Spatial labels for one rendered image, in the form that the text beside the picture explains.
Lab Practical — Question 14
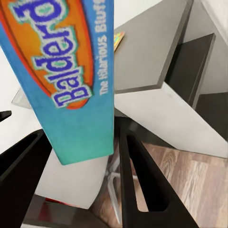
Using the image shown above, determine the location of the board game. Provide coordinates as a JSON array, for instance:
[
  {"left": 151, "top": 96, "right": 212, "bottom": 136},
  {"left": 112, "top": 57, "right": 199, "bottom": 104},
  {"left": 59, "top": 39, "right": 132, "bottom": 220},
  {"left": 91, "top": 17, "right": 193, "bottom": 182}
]
[{"left": 0, "top": 0, "right": 114, "bottom": 166}]

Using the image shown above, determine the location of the jigsaw puzzle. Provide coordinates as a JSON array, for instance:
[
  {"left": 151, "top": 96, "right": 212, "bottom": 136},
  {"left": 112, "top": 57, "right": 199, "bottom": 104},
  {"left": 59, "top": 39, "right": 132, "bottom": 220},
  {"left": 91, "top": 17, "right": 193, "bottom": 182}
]
[{"left": 114, "top": 33, "right": 124, "bottom": 50}]

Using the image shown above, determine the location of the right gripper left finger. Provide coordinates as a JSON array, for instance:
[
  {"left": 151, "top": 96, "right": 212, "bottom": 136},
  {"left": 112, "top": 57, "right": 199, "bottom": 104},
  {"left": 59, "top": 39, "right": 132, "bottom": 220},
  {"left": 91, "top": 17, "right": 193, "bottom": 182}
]
[{"left": 0, "top": 129, "right": 52, "bottom": 228}]

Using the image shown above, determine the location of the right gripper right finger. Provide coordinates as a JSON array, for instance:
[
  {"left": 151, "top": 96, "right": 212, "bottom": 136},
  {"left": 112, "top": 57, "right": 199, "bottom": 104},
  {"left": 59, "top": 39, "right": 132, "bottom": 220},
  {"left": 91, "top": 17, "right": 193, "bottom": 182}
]
[{"left": 119, "top": 126, "right": 199, "bottom": 228}]

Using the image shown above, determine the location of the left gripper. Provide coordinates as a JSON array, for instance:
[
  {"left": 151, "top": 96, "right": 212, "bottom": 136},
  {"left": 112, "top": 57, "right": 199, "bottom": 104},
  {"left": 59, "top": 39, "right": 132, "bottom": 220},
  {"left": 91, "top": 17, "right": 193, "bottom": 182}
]
[{"left": 0, "top": 110, "right": 12, "bottom": 122}]

